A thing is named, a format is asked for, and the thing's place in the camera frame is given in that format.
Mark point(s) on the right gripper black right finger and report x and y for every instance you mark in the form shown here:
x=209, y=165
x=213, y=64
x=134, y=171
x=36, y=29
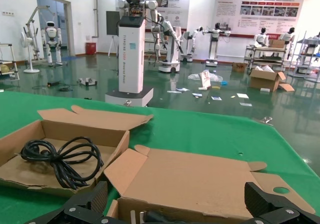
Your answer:
x=272, y=207

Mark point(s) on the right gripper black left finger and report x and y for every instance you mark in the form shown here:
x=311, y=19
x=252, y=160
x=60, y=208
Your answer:
x=87, y=206

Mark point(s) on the open brown cardboard box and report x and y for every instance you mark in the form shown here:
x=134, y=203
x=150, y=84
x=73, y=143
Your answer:
x=190, y=176
x=82, y=119

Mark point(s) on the open cardboard box on floor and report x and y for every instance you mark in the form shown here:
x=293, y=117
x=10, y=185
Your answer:
x=265, y=80

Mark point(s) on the small printed cardboard box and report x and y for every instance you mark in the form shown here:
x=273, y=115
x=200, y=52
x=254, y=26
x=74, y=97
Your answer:
x=239, y=67

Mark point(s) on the cardboard box on rack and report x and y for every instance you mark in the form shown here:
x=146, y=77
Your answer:
x=276, y=43

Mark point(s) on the metal table clip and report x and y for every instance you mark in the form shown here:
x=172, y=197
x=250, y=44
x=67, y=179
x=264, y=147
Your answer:
x=127, y=103
x=266, y=120

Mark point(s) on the green table cloth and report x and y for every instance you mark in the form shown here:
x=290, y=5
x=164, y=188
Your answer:
x=200, y=134

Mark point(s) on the pale paper sheet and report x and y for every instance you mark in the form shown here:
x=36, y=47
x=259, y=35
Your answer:
x=246, y=104

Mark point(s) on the white paper sheet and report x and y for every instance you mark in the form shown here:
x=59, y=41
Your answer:
x=242, y=95

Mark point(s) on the small white foam block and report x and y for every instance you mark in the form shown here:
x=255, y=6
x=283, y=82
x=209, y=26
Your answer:
x=264, y=90

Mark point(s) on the white floor device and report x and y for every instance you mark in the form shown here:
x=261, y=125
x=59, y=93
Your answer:
x=87, y=81

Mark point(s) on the black power adapter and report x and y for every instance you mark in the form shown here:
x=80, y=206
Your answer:
x=53, y=83

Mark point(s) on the small yellow packet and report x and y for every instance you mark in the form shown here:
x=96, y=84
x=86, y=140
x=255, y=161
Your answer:
x=215, y=87

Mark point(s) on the small blue bag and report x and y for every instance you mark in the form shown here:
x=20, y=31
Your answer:
x=224, y=83

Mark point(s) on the blue white booklet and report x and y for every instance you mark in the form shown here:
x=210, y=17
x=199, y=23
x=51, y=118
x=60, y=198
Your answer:
x=197, y=94
x=183, y=89

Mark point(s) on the clear plastic bag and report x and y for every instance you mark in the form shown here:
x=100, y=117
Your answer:
x=215, y=77

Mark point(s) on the white red carton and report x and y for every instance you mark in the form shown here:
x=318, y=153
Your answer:
x=205, y=79

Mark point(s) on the low metal rack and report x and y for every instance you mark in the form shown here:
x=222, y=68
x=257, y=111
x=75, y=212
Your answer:
x=267, y=57

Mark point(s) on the tall metal shelving rack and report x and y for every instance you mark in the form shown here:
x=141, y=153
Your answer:
x=307, y=57

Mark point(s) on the white standing fan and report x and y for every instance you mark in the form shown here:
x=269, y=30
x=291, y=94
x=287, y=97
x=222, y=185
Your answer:
x=30, y=59

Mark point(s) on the red bin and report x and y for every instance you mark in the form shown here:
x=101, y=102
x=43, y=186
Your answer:
x=91, y=48

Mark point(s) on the metal trolley cart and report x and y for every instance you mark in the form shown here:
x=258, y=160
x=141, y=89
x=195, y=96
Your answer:
x=10, y=64

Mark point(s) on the white standing humanoid robot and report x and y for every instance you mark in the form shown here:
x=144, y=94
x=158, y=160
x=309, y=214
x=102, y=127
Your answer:
x=51, y=42

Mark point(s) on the white humanoid torso robot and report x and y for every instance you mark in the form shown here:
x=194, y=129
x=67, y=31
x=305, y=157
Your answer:
x=261, y=38
x=287, y=37

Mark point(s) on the white wheeled humanoid robot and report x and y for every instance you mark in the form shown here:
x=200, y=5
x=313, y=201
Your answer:
x=215, y=47

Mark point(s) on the white slim wheeled robot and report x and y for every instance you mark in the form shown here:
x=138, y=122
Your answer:
x=192, y=44

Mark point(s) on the dark screen on stand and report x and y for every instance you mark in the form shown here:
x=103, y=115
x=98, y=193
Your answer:
x=112, y=22

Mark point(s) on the large wall display board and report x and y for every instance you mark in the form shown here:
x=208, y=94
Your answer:
x=260, y=12

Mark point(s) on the white hoist frame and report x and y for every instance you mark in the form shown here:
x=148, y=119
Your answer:
x=35, y=17

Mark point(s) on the white wall pipe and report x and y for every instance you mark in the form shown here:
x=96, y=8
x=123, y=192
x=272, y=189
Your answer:
x=97, y=9

